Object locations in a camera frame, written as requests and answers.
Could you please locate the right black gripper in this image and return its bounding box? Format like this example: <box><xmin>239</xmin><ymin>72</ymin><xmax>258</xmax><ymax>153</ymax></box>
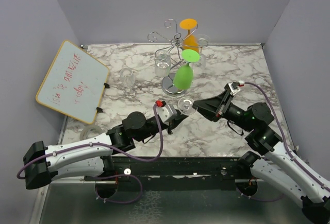
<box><xmin>192</xmin><ymin>88</ymin><xmax>255</xmax><ymax>132</ymax></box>

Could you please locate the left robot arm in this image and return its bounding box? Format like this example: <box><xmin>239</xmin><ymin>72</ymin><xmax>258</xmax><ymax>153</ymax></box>
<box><xmin>17</xmin><ymin>108</ymin><xmax>187</xmax><ymax>189</ymax></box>

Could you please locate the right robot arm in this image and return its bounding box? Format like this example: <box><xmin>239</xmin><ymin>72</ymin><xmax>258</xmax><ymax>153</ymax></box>
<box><xmin>193</xmin><ymin>81</ymin><xmax>329</xmax><ymax>223</ymax></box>

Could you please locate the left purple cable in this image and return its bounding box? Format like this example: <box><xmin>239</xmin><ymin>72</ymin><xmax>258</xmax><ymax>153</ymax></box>
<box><xmin>16</xmin><ymin>104</ymin><xmax>164</xmax><ymax>180</ymax></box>

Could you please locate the orange plastic wine glass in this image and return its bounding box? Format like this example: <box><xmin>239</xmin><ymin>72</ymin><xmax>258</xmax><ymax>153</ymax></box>
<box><xmin>179</xmin><ymin>19</ymin><xmax>200</xmax><ymax>53</ymax></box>

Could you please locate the clear glass tumbler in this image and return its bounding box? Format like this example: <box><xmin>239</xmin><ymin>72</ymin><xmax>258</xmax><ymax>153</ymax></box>
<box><xmin>120</xmin><ymin>67</ymin><xmax>135</xmax><ymax>88</ymax></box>

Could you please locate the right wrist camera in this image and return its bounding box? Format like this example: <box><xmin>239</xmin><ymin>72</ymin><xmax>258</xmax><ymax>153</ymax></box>
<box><xmin>228</xmin><ymin>80</ymin><xmax>245</xmax><ymax>96</ymax></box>

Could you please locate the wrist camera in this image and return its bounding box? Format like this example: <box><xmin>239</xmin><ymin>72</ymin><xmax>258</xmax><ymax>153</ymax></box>
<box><xmin>155</xmin><ymin>100</ymin><xmax>178</xmax><ymax>125</ymax></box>
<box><xmin>228</xmin><ymin>80</ymin><xmax>245</xmax><ymax>96</ymax></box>

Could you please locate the clear wine glass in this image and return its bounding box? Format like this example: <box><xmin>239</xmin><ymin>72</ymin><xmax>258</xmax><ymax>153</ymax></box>
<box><xmin>177</xmin><ymin>97</ymin><xmax>196</xmax><ymax>116</ymax></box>
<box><xmin>155</xmin><ymin>50</ymin><xmax>171</xmax><ymax>77</ymax></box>
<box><xmin>196</xmin><ymin>35</ymin><xmax>210</xmax><ymax>72</ymax></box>

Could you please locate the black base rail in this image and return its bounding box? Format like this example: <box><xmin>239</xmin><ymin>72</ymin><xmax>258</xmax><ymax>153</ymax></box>
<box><xmin>83</xmin><ymin>156</ymin><xmax>252</xmax><ymax>192</ymax></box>

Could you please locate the small whiteboard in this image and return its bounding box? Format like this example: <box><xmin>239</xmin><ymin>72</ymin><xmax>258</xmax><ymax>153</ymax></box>
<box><xmin>36</xmin><ymin>40</ymin><xmax>110</xmax><ymax>124</ymax></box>

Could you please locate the clear tape roll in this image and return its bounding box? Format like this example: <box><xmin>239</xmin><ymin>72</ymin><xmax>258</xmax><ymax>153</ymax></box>
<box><xmin>79</xmin><ymin>125</ymin><xmax>103</xmax><ymax>141</ymax></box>

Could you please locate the chrome wine glass rack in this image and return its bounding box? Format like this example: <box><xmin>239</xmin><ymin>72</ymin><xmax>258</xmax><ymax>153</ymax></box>
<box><xmin>147</xmin><ymin>19</ymin><xmax>201</xmax><ymax>96</ymax></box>

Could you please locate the green plastic wine glass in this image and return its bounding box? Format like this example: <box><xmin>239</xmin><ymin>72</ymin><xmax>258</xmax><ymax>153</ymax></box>
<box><xmin>173</xmin><ymin>49</ymin><xmax>200</xmax><ymax>90</ymax></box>

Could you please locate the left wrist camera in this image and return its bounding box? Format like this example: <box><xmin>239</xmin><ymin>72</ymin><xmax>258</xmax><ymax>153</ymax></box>
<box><xmin>155</xmin><ymin>100</ymin><xmax>178</xmax><ymax>125</ymax></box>

